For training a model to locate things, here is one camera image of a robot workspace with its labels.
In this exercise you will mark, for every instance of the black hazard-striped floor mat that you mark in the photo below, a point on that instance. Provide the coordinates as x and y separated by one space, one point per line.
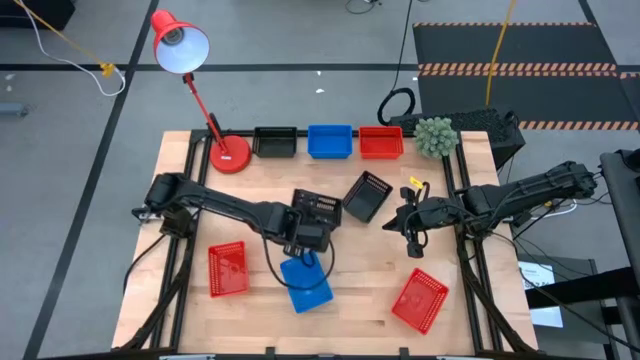
525 45

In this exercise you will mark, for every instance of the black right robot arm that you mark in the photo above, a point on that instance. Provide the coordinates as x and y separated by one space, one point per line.
525 192

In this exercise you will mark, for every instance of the yellow tag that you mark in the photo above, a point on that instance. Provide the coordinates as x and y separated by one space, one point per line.
416 182

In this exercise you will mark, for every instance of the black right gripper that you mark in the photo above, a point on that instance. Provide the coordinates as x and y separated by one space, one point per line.
432 212

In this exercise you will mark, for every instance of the red mesh plastic basket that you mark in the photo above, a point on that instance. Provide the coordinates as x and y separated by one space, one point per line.
420 301
228 270
381 144

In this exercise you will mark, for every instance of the black aluminium table frame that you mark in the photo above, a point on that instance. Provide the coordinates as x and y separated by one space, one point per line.
302 133

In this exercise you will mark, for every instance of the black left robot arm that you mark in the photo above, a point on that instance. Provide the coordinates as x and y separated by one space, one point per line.
225 205

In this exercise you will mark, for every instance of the grey floor box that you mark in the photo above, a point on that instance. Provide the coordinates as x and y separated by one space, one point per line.
12 110

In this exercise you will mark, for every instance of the black cabinet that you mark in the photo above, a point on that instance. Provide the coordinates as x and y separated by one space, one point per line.
35 12

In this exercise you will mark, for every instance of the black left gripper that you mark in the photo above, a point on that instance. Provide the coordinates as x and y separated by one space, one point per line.
314 239

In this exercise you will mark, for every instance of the potted green plant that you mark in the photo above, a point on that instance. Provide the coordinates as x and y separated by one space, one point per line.
435 139

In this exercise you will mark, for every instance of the black perforated computer case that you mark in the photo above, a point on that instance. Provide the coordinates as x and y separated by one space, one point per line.
480 122

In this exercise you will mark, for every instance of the black beam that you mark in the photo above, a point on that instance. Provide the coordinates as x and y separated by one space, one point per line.
590 285

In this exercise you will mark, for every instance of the black mesh plastic basket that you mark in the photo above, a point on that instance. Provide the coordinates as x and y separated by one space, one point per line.
320 205
275 145
366 197

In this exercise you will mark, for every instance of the red desk lamp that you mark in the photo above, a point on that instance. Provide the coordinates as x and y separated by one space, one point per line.
230 156

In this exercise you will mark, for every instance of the white sheet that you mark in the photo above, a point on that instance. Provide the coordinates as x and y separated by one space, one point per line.
545 317

